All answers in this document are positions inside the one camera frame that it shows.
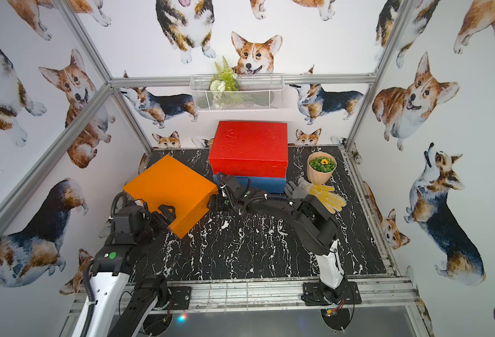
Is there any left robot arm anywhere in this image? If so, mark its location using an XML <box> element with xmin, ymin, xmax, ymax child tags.
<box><xmin>72</xmin><ymin>202</ymin><xmax>176</xmax><ymax>336</ymax></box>

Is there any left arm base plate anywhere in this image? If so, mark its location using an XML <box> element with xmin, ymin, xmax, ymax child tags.
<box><xmin>163</xmin><ymin>286</ymin><xmax>192</xmax><ymax>310</ymax></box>

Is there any red shoebox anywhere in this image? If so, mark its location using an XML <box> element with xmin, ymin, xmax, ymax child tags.
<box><xmin>209</xmin><ymin>121</ymin><xmax>288</xmax><ymax>178</ymax></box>

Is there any blue shoebox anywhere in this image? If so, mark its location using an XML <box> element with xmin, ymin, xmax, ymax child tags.
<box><xmin>233</xmin><ymin>176</ymin><xmax>287</xmax><ymax>194</ymax></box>

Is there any aluminium front rail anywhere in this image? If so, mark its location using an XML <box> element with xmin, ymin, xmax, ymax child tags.
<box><xmin>68</xmin><ymin>277</ymin><xmax>419</xmax><ymax>317</ymax></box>

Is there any grey work glove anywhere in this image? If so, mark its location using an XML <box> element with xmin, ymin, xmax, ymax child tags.
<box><xmin>284</xmin><ymin>177</ymin><xmax>314</xmax><ymax>199</ymax></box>

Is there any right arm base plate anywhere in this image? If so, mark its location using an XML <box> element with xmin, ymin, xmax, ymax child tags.
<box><xmin>301</xmin><ymin>280</ymin><xmax>362</xmax><ymax>306</ymax></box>

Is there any orange shoebox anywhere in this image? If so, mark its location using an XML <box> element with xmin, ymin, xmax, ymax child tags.
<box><xmin>123</xmin><ymin>155</ymin><xmax>218</xmax><ymax>239</ymax></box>

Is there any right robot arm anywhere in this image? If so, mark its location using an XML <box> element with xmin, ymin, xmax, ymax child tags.
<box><xmin>217</xmin><ymin>172</ymin><xmax>354</xmax><ymax>306</ymax></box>

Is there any green fern plant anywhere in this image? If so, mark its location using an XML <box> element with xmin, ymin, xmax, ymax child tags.
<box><xmin>210</xmin><ymin>57</ymin><xmax>239</xmax><ymax>92</ymax></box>

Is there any beige flower pot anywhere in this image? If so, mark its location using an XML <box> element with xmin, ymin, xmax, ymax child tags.
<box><xmin>307</xmin><ymin>152</ymin><xmax>337</xmax><ymax>185</ymax></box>

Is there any white wire mesh basket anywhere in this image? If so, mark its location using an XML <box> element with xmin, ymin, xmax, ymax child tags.
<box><xmin>189</xmin><ymin>74</ymin><xmax>285</xmax><ymax>112</ymax></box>

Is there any yellow work glove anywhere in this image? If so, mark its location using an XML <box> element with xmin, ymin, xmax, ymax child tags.
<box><xmin>298</xmin><ymin>178</ymin><xmax>347</xmax><ymax>214</ymax></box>

